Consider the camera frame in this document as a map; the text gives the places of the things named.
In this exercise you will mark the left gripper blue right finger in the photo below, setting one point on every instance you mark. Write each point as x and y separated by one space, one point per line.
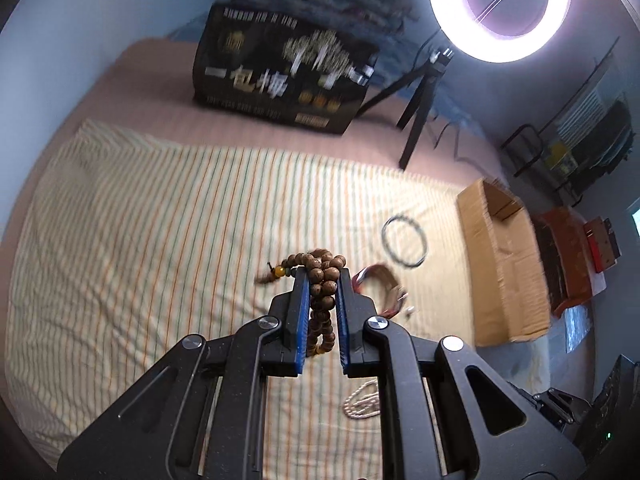
352 311

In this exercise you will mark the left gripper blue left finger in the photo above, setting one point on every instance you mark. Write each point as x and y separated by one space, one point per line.
294 326

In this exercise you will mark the brown leather wrist watch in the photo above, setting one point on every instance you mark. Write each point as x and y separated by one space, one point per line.
380 279

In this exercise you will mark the brown cardboard box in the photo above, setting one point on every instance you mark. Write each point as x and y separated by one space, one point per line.
510 297

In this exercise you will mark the red book stack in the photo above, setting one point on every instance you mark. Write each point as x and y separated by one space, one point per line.
602 243

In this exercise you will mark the striped yellow cloth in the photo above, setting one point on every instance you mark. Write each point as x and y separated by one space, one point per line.
130 243

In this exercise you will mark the orange wooden stool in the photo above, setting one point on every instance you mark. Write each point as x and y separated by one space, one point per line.
564 250

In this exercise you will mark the window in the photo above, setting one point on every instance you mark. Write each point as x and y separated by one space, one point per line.
635 215

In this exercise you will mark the black tripod stand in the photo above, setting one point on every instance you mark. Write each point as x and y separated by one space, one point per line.
421 102

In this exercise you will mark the black printed snack bag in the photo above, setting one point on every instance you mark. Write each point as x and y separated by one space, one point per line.
281 68

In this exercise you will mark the black clothes rack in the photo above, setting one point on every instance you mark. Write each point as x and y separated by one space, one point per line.
587 139

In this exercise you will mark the white ring light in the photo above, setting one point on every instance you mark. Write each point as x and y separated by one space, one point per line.
468 33

